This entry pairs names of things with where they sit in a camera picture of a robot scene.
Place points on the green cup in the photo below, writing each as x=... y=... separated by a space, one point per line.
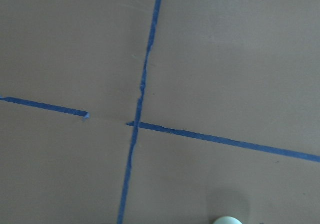
x=227 y=220

